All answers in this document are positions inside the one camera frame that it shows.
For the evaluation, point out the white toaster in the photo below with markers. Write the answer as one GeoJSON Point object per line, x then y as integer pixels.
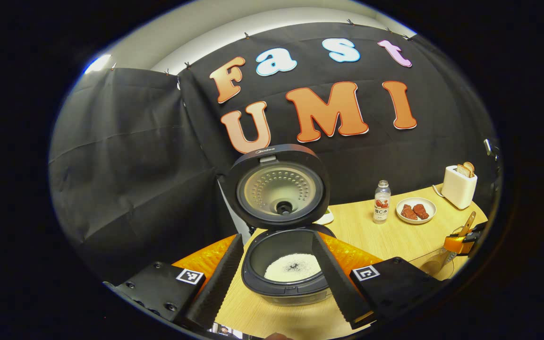
{"type": "Point", "coordinates": [458, 191]}

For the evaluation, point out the clear plastic drink bottle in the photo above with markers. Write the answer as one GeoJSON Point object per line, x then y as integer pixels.
{"type": "Point", "coordinates": [382, 208]}

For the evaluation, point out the white rice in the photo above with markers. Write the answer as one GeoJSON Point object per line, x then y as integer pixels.
{"type": "Point", "coordinates": [286, 269]}

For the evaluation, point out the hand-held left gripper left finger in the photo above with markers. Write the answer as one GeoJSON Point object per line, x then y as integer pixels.
{"type": "Point", "coordinates": [215, 288]}

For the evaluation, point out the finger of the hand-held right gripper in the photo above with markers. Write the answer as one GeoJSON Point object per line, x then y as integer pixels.
{"type": "Point", "coordinates": [461, 243]}

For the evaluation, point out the toasted bread slice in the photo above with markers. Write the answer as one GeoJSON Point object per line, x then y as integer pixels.
{"type": "Point", "coordinates": [470, 166]}
{"type": "Point", "coordinates": [463, 171]}

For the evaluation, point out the ceiling light panel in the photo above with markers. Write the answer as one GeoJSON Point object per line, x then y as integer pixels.
{"type": "Point", "coordinates": [97, 63]}

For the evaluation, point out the black rice cooker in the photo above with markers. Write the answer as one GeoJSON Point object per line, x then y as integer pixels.
{"type": "Point", "coordinates": [279, 189]}

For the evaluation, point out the white divided bean dish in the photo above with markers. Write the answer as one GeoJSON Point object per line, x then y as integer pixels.
{"type": "Point", "coordinates": [326, 218]}

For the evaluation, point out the red meat piece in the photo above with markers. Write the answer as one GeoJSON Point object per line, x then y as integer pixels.
{"type": "Point", "coordinates": [420, 211]}
{"type": "Point", "coordinates": [409, 212]}

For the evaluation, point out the white round plate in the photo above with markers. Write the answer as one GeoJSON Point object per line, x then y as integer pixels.
{"type": "Point", "coordinates": [425, 215]}

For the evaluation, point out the wooden spoon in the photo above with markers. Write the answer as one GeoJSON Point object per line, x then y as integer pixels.
{"type": "Point", "coordinates": [468, 224]}

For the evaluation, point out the black backdrop cloth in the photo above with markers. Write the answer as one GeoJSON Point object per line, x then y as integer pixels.
{"type": "Point", "coordinates": [135, 165]}

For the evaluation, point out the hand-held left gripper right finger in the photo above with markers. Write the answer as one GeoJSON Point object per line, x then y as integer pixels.
{"type": "Point", "coordinates": [338, 283]}

